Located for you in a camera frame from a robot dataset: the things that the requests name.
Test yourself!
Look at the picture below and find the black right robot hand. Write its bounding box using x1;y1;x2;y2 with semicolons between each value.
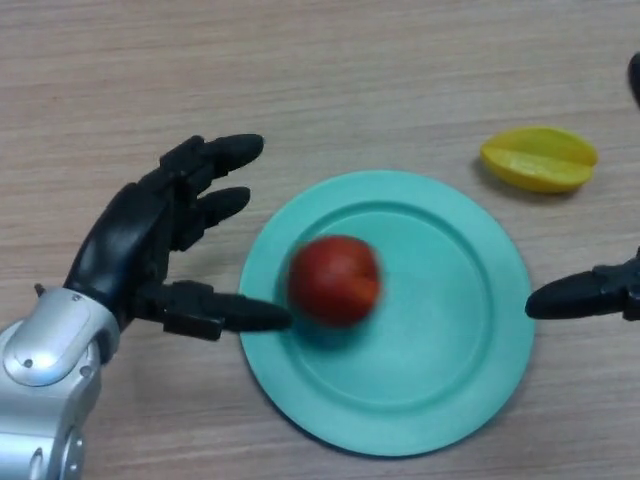
524;51;640;322

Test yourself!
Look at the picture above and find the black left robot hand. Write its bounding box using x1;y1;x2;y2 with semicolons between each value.
63;133;295;342

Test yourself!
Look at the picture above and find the red apple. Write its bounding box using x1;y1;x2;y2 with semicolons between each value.
285;235;385;330

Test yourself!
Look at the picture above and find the green round plate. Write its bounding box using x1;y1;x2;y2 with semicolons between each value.
238;170;536;458

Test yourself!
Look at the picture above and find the yellow starfruit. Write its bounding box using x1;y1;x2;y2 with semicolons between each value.
479;125;600;195

